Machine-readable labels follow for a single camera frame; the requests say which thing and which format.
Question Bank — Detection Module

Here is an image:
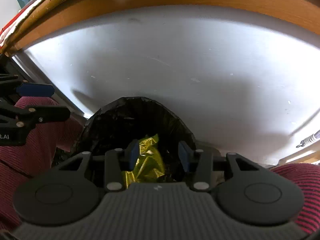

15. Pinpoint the black trash bin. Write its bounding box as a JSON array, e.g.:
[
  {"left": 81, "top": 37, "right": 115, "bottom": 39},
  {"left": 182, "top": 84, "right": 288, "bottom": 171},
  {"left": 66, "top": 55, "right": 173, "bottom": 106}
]
[{"left": 71, "top": 96, "right": 196, "bottom": 184}]

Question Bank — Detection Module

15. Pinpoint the gold foil wrapper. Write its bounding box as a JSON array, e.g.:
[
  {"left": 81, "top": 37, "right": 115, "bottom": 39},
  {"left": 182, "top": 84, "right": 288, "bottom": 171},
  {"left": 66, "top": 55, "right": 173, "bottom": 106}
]
[{"left": 122, "top": 134, "right": 165, "bottom": 189}]

